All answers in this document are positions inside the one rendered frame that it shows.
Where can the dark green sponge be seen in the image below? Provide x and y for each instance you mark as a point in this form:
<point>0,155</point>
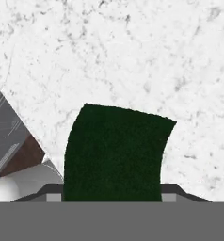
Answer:
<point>115,155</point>

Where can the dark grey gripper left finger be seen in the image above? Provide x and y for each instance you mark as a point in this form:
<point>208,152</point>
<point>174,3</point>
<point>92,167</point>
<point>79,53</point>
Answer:
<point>51,191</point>

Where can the grey dishwasher front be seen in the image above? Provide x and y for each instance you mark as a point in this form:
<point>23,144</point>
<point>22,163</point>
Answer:
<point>5,125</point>

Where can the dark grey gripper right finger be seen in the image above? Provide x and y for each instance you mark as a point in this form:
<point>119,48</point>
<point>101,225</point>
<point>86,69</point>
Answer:
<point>173,191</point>

